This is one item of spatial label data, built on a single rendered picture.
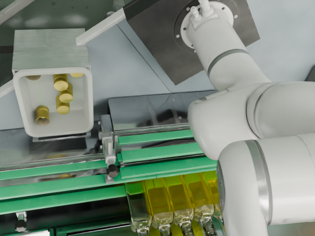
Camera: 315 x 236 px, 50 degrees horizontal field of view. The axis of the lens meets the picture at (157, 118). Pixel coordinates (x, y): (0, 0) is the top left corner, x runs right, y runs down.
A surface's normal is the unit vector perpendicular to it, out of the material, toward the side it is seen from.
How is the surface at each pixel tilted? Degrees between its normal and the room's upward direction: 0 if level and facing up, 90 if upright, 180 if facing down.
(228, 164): 100
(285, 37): 0
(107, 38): 0
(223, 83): 49
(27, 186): 90
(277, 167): 76
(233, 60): 89
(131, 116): 90
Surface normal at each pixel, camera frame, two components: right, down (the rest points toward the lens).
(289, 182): -0.07, -0.21
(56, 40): 0.11, -0.68
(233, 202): -0.88, -0.09
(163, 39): 0.22, 0.74
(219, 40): -0.32, -0.56
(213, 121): -0.32, -0.28
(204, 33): -0.69, -0.34
